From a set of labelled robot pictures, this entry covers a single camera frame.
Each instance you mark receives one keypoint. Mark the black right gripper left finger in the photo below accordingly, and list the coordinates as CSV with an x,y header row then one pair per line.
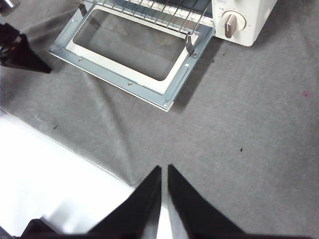
x,y
139,214

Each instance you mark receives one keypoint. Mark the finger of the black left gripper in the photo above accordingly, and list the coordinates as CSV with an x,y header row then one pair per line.
x,y
22,57

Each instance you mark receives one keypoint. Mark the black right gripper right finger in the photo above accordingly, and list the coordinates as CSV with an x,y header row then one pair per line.
x,y
194,216

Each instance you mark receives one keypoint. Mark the dark grey felt table cloth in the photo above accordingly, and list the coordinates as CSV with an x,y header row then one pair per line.
x,y
224,124

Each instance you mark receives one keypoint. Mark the small cream timer knob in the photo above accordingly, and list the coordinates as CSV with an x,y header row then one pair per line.
x,y
233,23

